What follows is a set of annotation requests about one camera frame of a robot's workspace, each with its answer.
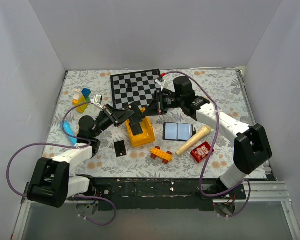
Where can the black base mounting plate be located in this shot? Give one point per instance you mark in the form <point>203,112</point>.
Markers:
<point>151,193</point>

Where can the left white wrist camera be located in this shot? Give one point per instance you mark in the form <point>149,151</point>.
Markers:
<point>97,101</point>

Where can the yellow plastic bin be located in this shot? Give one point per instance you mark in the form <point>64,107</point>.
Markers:
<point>147,136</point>

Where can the blue toy microphone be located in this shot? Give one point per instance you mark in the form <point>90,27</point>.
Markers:
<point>68,130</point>

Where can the red owl toy block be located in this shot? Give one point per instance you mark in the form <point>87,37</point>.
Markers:
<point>201,152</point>

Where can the floral table mat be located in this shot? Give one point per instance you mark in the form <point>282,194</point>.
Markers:
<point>223,85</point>

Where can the black white chessboard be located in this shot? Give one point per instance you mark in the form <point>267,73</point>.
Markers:
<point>134,87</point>

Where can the black leather card holder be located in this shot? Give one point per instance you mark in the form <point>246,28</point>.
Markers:
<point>178,131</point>

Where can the colourful stacked toy blocks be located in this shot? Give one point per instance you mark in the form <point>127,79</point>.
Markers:
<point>81,96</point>

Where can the black card on table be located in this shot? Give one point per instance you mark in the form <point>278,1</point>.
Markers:
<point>120,148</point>

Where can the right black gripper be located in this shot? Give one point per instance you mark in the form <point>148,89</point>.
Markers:
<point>156,107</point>

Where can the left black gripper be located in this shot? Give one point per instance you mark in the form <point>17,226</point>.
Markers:
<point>118,115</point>

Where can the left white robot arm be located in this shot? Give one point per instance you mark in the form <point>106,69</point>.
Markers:
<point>51,183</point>

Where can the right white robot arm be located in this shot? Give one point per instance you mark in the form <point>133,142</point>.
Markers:
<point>251,145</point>

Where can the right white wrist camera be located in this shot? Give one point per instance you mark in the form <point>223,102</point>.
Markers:
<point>160,81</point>

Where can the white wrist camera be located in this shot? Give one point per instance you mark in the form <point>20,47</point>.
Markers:
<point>160,81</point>
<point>97,101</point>

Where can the orange toy car block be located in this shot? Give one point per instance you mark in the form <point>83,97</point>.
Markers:
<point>156,152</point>

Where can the aluminium frame rail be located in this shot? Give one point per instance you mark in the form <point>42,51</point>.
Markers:
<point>42,194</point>

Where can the cream toy microphone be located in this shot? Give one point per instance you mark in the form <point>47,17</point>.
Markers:
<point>204,131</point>

